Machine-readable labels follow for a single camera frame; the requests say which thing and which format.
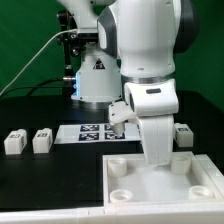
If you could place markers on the white sheet with tags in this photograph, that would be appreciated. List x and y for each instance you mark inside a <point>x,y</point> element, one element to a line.
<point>93,133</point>

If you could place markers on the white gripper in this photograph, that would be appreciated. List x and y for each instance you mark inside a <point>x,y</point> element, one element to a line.
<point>157,139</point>

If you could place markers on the black camera stand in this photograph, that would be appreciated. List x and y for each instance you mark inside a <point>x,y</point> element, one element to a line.
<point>69,79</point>

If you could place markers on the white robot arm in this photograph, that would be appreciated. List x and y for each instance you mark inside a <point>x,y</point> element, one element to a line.
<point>126,49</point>

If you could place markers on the white L-shaped obstacle fence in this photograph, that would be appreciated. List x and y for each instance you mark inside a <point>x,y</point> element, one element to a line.
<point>205,212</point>

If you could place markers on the white square tabletop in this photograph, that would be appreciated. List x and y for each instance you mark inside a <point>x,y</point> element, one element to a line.
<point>128,179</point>

